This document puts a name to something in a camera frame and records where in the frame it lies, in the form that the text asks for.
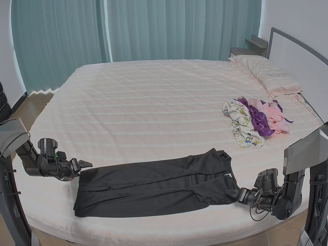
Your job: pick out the pink garment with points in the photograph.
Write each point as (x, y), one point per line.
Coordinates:
(275, 116)

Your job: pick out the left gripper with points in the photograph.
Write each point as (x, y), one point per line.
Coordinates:
(67, 169)

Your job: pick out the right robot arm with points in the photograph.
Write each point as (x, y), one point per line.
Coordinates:
(302, 152)

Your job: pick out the grey bedside table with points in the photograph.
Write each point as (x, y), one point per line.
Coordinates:
(247, 50)

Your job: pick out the blue-green curtain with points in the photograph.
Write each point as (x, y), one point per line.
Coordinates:
(179, 19)
(61, 29)

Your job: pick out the bed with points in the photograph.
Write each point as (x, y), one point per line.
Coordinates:
(143, 99)

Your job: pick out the cream pillow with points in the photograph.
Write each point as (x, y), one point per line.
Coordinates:
(271, 75)

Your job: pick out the purple satin garment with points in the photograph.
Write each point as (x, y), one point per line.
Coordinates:
(260, 123)

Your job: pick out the white printed garment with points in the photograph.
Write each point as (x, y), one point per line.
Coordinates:
(240, 122)

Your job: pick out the black T-shirt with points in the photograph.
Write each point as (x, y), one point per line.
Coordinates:
(153, 186)

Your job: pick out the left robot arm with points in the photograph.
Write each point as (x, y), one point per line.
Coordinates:
(30, 163)

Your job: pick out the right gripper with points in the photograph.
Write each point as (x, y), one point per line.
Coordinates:
(249, 196)

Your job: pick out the dark grey chest of drawers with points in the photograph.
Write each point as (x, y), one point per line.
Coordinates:
(4, 101)

